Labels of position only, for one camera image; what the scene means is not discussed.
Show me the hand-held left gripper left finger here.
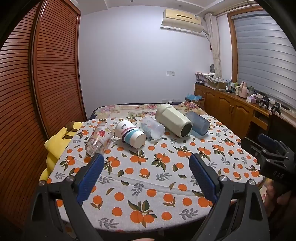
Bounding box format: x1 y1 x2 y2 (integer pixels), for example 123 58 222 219
22 153 105 241

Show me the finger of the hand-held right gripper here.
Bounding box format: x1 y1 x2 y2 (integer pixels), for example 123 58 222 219
258 133 282 151
240 137 288 163

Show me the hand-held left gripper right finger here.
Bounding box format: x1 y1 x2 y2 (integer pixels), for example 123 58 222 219
189 153 270 241

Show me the glass cup with red print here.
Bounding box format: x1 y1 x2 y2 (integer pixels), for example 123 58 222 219
85 123 115 156

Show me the blue translucent cup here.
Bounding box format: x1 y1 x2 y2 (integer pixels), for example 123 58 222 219
186 111 211 139

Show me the white cup with striped bands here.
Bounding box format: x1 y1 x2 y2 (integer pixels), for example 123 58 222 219
115 119 147 149

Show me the cream insulated cup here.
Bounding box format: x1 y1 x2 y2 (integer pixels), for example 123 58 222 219
155 103 193 138

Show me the clear plastic cup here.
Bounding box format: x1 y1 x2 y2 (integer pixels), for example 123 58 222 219
140 116 165 141

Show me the person's right hand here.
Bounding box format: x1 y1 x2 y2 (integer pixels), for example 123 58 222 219
264 179 296 217

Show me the small black device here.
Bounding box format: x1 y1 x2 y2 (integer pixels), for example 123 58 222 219
270 103 282 115
259 95 270 108

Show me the wooden sideboard cabinet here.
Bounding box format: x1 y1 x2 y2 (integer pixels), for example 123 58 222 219
194 82 296 140

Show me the yellow plush toy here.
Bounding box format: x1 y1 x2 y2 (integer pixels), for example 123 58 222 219
39 121 82 181

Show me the orange fruit print cloth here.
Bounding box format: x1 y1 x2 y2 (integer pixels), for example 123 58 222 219
46 113 266 232

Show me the pink thermos jug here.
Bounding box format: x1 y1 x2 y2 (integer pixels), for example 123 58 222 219
238 81 249 98

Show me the cardboard box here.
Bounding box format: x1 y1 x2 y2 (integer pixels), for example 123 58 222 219
206 76 228 90

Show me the box with blue contents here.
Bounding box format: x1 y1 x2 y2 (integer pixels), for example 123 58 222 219
185 94 205 107

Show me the grey window blind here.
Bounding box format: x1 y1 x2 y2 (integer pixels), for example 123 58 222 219
232 10 296 121

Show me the floral bedsheet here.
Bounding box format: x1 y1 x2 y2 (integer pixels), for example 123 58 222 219
92 103 207 121

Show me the wooden louvered wardrobe door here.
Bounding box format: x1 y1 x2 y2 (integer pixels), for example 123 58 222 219
30 0 88 138
0 2 49 230

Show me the cream curtain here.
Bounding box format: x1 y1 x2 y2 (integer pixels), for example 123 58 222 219
204 12 223 79

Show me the wall air conditioner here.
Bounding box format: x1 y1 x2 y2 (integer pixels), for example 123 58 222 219
160 9 205 36

